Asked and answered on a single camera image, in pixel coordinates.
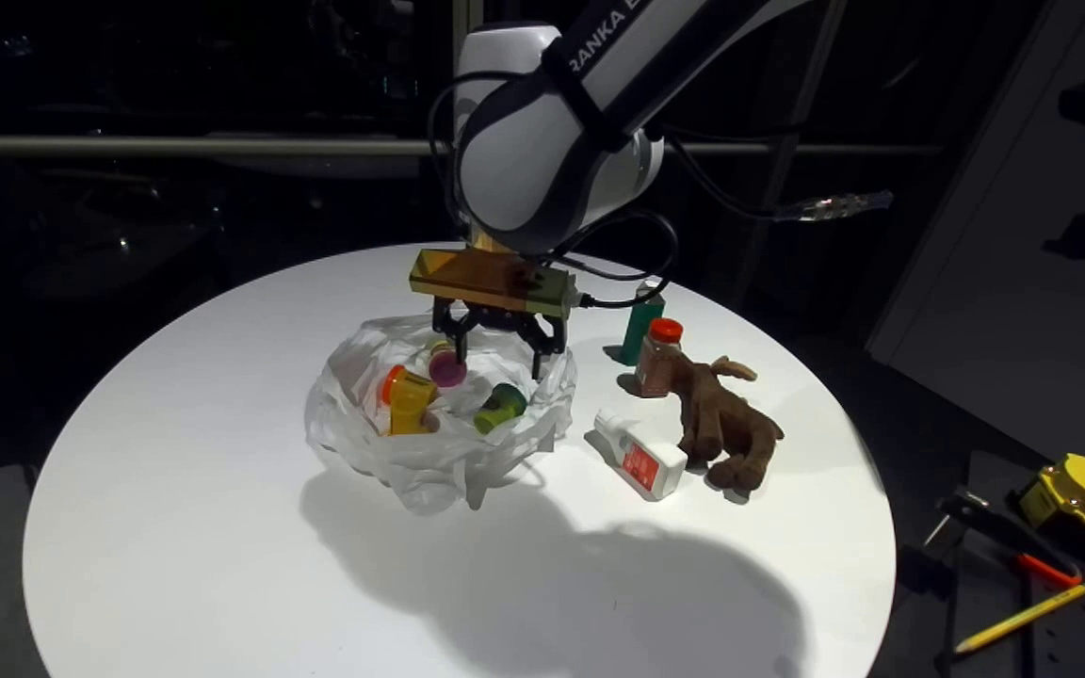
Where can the red-handled black tool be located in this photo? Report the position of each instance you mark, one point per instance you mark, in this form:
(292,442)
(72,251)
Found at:
(1026,549)

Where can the brown plush toy dog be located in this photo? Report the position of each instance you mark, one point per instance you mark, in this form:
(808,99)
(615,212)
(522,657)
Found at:
(721,433)

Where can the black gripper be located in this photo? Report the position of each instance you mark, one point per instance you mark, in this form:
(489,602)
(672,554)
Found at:
(454,317)

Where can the white toy milk carton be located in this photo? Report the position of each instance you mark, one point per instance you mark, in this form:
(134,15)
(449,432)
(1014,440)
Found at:
(643,456)

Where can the clear plastic bag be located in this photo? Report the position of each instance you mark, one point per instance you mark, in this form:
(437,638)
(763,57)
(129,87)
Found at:
(454,461)

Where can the yellow toy cup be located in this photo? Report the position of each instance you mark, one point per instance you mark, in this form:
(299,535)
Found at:
(404,402)

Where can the green toy carton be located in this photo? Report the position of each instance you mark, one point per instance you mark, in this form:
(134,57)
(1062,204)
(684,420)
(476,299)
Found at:
(637,325)

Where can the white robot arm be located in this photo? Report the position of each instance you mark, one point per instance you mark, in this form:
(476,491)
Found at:
(552,123)

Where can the red-lid spice jar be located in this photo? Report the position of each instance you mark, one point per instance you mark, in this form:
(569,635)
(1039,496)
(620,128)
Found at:
(657,340)

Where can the wrist camera with yellow tape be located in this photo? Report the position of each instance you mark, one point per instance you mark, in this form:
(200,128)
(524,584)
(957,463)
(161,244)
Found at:
(494,280)

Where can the purple toy cup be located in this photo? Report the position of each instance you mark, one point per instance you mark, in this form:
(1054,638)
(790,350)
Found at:
(445,369)

